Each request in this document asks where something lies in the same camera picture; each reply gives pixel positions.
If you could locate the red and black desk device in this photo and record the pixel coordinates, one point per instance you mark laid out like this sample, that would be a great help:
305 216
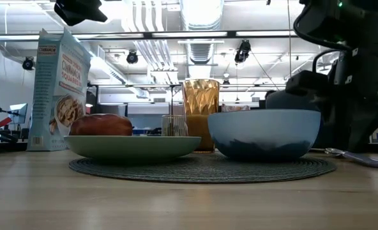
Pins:
2 123

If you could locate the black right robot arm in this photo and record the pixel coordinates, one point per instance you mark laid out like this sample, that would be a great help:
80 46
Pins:
352 22

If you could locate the desk monitor on arm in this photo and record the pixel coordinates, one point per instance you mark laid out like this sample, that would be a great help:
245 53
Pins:
18 113

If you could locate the black toaster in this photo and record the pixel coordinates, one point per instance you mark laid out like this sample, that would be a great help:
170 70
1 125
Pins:
288 103

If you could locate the light blue bowl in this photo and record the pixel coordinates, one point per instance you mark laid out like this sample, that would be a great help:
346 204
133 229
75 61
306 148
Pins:
262 131

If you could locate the black ceiling camera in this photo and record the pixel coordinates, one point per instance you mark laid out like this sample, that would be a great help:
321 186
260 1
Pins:
242 51
132 57
28 64

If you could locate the clear glass cup with juice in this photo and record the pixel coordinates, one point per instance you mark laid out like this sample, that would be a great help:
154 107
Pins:
174 126

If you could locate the round grey woven placemat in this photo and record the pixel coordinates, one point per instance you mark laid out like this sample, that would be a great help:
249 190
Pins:
201 172

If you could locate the black overhead frame bar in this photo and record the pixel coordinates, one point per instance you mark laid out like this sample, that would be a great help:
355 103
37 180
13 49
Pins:
149 35

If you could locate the silver ventilation duct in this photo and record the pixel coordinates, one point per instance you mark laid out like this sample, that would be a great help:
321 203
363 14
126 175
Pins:
201 51

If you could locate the light blue cinnamon cereal box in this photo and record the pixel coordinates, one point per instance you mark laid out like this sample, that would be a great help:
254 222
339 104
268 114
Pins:
43 96

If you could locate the reddish brown pastry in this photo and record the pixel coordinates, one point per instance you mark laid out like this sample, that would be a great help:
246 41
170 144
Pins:
101 125

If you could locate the amber faceted tumbler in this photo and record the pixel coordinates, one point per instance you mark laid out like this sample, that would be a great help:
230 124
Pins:
201 99

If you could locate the pale green plate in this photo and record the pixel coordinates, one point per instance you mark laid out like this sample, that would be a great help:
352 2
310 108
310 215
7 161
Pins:
131 147

